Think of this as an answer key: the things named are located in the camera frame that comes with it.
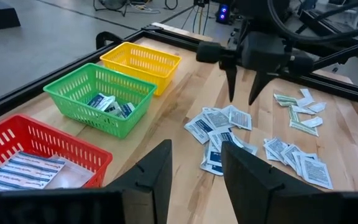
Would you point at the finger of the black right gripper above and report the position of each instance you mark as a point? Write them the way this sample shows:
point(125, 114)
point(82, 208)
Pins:
point(232, 81)
point(258, 85)

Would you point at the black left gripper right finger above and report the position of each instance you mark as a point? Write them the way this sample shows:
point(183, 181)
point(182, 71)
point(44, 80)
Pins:
point(259, 199)

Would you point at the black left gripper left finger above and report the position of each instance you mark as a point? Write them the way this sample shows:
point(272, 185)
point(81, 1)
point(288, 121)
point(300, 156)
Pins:
point(148, 193)

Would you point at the blue striped bandage packet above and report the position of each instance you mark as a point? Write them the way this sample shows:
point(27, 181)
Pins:
point(73, 174)
point(23, 171)

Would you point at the red plastic basket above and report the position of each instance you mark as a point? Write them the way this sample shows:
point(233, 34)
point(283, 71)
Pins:
point(102, 165)

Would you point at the computer tower with blue lights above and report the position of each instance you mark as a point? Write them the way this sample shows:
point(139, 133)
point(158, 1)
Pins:
point(222, 14)

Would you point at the yellow plastic basket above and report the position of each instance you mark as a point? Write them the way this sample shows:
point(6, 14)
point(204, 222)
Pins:
point(154, 52)

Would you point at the green plastic basket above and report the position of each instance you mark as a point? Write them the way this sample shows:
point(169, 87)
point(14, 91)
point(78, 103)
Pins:
point(123, 78)

